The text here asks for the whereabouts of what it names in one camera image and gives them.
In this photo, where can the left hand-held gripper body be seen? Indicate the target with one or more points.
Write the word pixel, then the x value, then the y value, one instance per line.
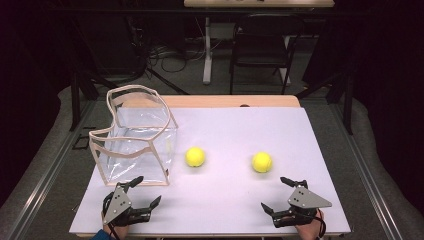
pixel 117 206

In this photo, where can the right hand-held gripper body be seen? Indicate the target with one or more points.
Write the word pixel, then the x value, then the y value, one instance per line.
pixel 301 201

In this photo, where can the clear bag with beige trim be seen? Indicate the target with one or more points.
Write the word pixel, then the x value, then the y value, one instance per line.
pixel 133 156

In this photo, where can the yellow tennis ball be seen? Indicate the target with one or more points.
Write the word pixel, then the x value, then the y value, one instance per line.
pixel 262 162
pixel 195 156

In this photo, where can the person's left hand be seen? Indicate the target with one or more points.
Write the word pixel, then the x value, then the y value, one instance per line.
pixel 115 231

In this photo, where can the person's right hand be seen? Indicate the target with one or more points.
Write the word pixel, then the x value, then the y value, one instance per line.
pixel 308 230

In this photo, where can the white table cover sheet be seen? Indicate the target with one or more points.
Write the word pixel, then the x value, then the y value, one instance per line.
pixel 233 133

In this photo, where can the black metal stand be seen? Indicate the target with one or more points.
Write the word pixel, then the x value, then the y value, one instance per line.
pixel 348 106
pixel 75 100

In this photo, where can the black chair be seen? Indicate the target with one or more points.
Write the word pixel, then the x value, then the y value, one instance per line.
pixel 263 43

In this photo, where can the white desk leg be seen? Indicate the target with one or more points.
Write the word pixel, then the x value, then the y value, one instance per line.
pixel 207 60

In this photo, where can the aluminium rail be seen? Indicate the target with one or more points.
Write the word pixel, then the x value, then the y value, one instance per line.
pixel 366 176
pixel 46 173

